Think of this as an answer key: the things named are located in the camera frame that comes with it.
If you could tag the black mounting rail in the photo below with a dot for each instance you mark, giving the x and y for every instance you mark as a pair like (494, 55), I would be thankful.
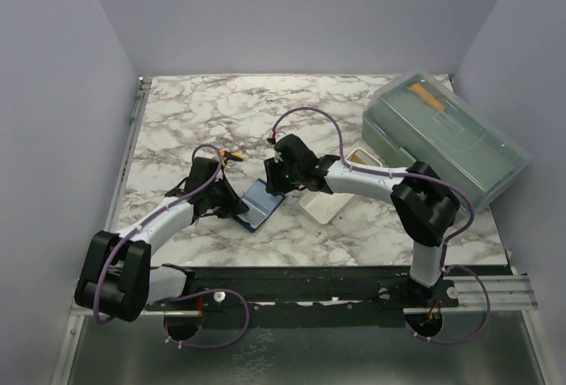
(224, 308)

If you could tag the grey lidded storage box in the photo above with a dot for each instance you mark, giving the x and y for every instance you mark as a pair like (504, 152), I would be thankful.
(459, 144)

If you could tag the white plastic tray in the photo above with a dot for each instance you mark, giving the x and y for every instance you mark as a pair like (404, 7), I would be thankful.
(323, 207)

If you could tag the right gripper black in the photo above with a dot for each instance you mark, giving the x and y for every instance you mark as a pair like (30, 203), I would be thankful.
(274, 186)

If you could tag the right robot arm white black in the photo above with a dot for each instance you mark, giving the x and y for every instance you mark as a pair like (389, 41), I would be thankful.
(425, 206)

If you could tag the gold credit card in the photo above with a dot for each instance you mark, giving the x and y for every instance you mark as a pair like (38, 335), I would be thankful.
(363, 158)

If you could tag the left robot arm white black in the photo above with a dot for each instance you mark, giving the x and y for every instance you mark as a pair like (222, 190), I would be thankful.
(117, 279)

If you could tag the blue leather card holder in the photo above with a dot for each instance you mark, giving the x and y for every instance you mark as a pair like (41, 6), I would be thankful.
(261, 206)

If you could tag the yellow black handled screwdriver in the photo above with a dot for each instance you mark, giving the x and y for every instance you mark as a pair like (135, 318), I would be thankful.
(228, 156)

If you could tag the orange item inside box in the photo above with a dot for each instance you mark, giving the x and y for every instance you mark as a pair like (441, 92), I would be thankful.
(426, 96)

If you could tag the aluminium extrusion rail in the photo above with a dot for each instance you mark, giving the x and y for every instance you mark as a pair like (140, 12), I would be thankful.
(458, 291)

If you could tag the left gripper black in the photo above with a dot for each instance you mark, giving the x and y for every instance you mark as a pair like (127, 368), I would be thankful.
(234, 205)

